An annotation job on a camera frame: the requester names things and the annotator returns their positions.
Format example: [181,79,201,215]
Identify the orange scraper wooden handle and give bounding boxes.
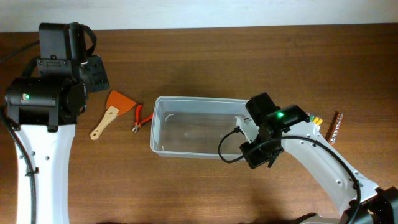
[90,90,136,140]

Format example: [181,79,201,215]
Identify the clear case coloured bits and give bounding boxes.
[306,112,323,126]

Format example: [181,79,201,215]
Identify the orange socket bit rail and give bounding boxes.
[328,112,344,145]

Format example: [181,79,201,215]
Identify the red handled pliers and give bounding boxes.
[132,104,153,133]

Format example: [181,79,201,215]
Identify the clear plastic container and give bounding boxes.
[150,96,250,159]

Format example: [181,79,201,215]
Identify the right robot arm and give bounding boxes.
[236,93,397,224]

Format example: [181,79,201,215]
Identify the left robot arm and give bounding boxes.
[1,22,109,223]

